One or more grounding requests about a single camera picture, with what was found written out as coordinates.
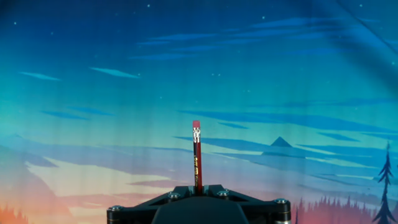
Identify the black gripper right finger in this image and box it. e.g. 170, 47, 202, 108
201, 184, 292, 224

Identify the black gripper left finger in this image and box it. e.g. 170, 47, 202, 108
106, 185, 198, 224

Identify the red black pencil with eraser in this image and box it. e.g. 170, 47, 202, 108
192, 120, 204, 197

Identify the printed sunset landscape cloth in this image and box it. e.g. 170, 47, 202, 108
0, 0, 398, 224

